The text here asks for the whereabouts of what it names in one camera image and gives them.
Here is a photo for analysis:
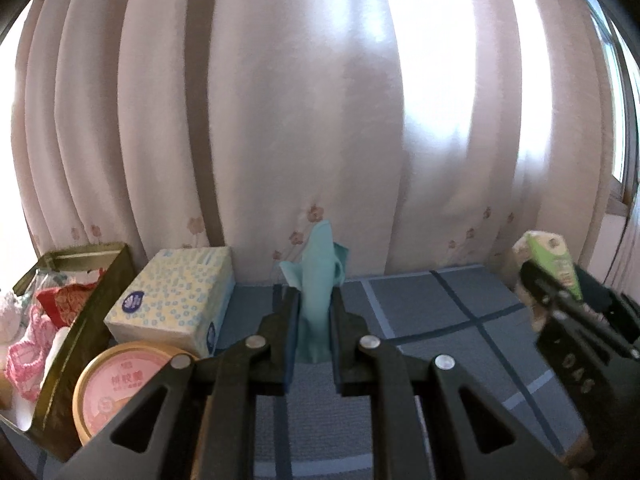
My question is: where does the blue dotted tissue box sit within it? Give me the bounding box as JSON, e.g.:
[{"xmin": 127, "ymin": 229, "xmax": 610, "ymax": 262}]
[{"xmin": 103, "ymin": 246, "xmax": 236, "ymax": 360}]

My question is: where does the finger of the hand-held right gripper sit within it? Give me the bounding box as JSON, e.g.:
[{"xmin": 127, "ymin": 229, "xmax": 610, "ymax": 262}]
[
  {"xmin": 520, "ymin": 260, "xmax": 633, "ymax": 358},
  {"xmin": 577, "ymin": 266, "xmax": 640, "ymax": 341}
]

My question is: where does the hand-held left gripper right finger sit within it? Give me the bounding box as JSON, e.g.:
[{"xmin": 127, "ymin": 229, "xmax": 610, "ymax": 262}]
[{"xmin": 329, "ymin": 287, "xmax": 571, "ymax": 480}]

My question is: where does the teal cloth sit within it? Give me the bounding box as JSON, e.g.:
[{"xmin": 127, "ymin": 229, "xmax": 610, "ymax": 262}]
[{"xmin": 279, "ymin": 219, "xmax": 350, "ymax": 363}]

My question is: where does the round gold tin pink label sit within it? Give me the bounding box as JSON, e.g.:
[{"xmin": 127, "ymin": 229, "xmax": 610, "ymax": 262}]
[{"xmin": 72, "ymin": 341, "xmax": 201, "ymax": 448}]

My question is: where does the blue checked bedsheet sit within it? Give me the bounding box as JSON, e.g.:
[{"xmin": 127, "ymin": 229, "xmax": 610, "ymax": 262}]
[{"xmin": 0, "ymin": 267, "xmax": 601, "ymax": 480}]

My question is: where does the cream floral curtain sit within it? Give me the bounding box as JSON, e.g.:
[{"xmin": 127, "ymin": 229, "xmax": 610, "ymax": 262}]
[{"xmin": 10, "ymin": 0, "xmax": 631, "ymax": 281}]

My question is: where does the green tissue packet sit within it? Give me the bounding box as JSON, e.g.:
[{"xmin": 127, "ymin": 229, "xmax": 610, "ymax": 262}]
[{"xmin": 511, "ymin": 230, "xmax": 586, "ymax": 333}]

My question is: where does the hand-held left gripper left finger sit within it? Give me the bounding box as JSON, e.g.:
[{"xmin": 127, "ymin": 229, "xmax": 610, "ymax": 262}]
[{"xmin": 50, "ymin": 284, "xmax": 301, "ymax": 480}]

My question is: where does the gold rectangular tin box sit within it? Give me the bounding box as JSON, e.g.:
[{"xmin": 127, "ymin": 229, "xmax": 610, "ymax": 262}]
[{"xmin": 12, "ymin": 241, "xmax": 138, "ymax": 463}]

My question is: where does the red gold patterned pouch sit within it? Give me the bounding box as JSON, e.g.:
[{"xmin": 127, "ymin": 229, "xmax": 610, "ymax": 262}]
[{"xmin": 36, "ymin": 282, "xmax": 101, "ymax": 326}]

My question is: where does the pink crochet cloth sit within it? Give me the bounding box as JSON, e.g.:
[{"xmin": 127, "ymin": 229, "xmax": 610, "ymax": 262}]
[{"xmin": 4, "ymin": 305, "xmax": 56, "ymax": 403}]

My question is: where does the white paper liner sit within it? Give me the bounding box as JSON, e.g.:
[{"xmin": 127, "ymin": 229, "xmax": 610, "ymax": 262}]
[{"xmin": 0, "ymin": 395, "xmax": 41, "ymax": 433}]

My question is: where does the pale fluffy plush toy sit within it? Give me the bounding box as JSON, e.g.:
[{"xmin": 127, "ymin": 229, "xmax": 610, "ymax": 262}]
[{"xmin": 0, "ymin": 290, "xmax": 31, "ymax": 346}]

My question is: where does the sliding glass window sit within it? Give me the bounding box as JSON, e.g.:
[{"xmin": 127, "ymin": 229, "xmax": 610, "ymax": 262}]
[{"xmin": 585, "ymin": 0, "xmax": 640, "ymax": 211}]

